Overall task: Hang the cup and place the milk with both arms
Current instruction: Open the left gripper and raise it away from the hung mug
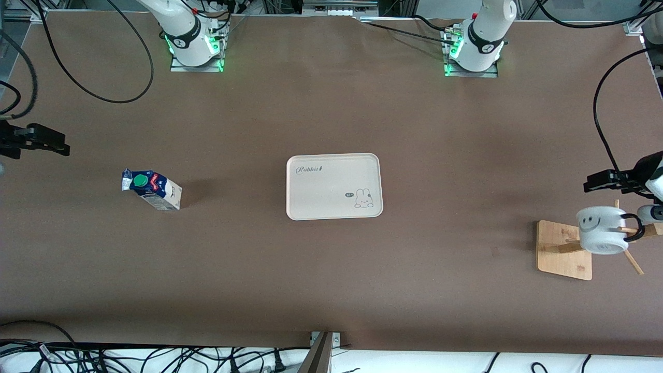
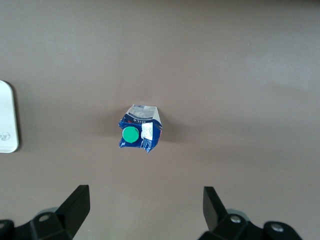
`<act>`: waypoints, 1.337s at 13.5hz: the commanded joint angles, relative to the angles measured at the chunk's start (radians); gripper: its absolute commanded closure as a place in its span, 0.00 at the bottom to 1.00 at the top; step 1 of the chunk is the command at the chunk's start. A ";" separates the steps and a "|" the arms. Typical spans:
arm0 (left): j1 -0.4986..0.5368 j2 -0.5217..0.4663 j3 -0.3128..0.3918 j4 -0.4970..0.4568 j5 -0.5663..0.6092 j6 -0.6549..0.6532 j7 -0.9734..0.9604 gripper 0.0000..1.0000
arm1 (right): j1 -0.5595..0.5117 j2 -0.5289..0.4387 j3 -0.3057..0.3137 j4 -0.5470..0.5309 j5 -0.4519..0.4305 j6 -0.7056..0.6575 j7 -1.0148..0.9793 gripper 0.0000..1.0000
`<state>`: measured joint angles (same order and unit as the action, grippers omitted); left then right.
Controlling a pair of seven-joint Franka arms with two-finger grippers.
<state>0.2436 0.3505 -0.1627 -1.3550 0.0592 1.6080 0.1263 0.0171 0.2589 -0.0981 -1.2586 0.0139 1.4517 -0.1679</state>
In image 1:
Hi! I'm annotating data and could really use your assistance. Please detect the black cable to left gripper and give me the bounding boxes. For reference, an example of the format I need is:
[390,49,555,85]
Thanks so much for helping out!
[593,48,663,173]

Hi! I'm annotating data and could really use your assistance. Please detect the tangled black floor cables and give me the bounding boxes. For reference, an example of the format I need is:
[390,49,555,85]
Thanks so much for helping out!
[0,320,311,373]

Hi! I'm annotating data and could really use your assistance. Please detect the white smiley cup black handle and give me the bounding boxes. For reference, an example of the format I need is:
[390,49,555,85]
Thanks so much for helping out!
[575,206,646,256]

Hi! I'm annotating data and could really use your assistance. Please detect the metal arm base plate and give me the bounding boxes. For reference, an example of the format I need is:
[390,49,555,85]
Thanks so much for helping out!
[170,51,224,73]
[443,60,499,79]

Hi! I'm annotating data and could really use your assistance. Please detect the long looping black cable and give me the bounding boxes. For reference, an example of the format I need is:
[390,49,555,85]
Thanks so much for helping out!
[35,0,155,104]

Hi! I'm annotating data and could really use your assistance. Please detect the black cable along table edge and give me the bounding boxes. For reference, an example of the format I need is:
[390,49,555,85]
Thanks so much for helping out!
[535,0,663,30]

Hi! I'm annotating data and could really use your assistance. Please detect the black cable to arm base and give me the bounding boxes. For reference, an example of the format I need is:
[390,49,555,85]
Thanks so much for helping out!
[357,15,463,47]

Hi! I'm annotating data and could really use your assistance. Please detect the wooden cup rack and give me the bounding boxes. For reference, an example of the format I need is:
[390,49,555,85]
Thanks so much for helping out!
[536,199,663,282]

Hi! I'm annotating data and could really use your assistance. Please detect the thick corrugated black cable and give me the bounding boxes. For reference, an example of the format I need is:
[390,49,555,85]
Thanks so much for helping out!
[0,30,40,121]

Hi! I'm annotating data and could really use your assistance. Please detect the blue white milk carton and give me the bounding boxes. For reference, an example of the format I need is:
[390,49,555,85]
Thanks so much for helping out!
[121,168,183,211]

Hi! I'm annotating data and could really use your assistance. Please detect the grey metal camera post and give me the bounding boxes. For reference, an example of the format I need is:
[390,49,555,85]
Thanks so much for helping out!
[296,331,343,373]

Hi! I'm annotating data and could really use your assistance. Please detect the white rabbit print tray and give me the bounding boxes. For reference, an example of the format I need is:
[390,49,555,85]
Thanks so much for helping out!
[286,153,384,222]

